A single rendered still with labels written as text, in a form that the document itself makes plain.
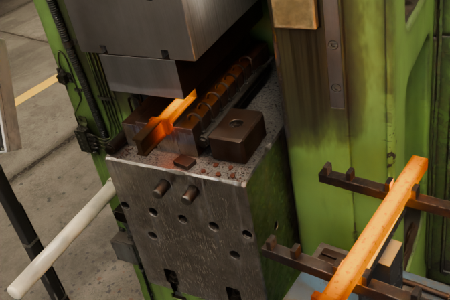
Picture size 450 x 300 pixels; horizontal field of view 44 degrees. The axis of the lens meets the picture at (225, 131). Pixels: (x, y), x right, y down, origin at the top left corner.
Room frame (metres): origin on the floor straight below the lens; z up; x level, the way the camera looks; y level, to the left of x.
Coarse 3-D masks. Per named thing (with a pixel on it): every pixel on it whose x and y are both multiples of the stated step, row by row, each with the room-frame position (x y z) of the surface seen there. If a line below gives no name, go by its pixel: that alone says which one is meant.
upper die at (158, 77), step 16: (256, 16) 1.36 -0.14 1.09; (240, 32) 1.28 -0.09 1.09; (208, 48) 1.15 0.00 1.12; (224, 48) 1.20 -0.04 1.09; (112, 64) 1.13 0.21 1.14; (128, 64) 1.11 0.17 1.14; (144, 64) 1.08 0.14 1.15; (160, 64) 1.06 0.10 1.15; (176, 64) 1.04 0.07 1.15; (192, 64) 1.09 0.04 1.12; (208, 64) 1.14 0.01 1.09; (112, 80) 1.14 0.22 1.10; (128, 80) 1.12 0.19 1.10; (144, 80) 1.09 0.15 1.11; (160, 80) 1.07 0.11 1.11; (176, 80) 1.04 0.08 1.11; (192, 80) 1.08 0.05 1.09; (160, 96) 1.07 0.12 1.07; (176, 96) 1.05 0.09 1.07
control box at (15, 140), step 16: (0, 48) 1.32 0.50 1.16; (0, 64) 1.29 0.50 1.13; (0, 80) 1.26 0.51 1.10; (0, 96) 1.23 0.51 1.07; (0, 112) 1.21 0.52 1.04; (16, 112) 1.27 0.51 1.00; (0, 128) 1.19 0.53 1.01; (16, 128) 1.24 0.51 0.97; (0, 144) 1.17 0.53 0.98; (16, 144) 1.21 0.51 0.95
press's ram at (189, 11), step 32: (64, 0) 1.17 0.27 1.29; (96, 0) 1.13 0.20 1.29; (128, 0) 1.08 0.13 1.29; (160, 0) 1.04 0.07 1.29; (192, 0) 1.04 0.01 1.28; (224, 0) 1.14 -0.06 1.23; (256, 0) 1.26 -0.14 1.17; (96, 32) 1.14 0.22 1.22; (128, 32) 1.09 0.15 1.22; (160, 32) 1.05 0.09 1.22; (192, 32) 1.02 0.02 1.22; (224, 32) 1.12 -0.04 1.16
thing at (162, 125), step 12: (168, 108) 1.12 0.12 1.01; (180, 108) 1.12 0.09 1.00; (156, 120) 1.06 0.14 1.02; (168, 120) 1.06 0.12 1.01; (144, 132) 1.02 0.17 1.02; (156, 132) 1.05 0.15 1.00; (168, 132) 1.06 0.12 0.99; (144, 144) 1.01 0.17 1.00; (156, 144) 1.03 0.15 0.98; (144, 156) 1.00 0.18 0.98
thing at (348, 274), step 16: (416, 160) 0.78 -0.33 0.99; (400, 176) 0.75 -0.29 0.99; (416, 176) 0.74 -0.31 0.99; (400, 192) 0.71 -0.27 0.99; (384, 208) 0.68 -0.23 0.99; (400, 208) 0.69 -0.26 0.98; (368, 224) 0.65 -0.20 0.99; (384, 224) 0.64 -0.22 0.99; (368, 240) 0.62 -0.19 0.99; (352, 256) 0.59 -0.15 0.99; (368, 256) 0.59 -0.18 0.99; (336, 272) 0.57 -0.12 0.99; (352, 272) 0.56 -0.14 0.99; (336, 288) 0.54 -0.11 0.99; (352, 288) 0.55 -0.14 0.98
